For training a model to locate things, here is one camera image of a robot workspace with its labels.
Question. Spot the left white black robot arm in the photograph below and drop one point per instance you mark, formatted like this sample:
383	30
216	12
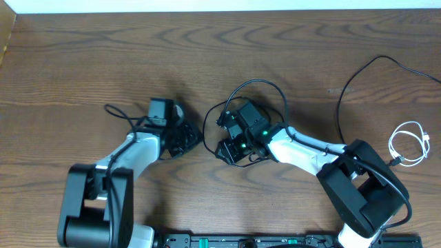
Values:
98	202

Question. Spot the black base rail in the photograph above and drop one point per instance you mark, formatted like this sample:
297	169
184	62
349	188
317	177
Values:
305	240

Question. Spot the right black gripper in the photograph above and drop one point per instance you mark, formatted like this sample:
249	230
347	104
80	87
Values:
231	155

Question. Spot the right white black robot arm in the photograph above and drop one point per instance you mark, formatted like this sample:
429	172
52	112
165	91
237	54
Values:
367	195

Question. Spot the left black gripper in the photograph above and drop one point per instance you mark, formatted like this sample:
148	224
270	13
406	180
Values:
195	136

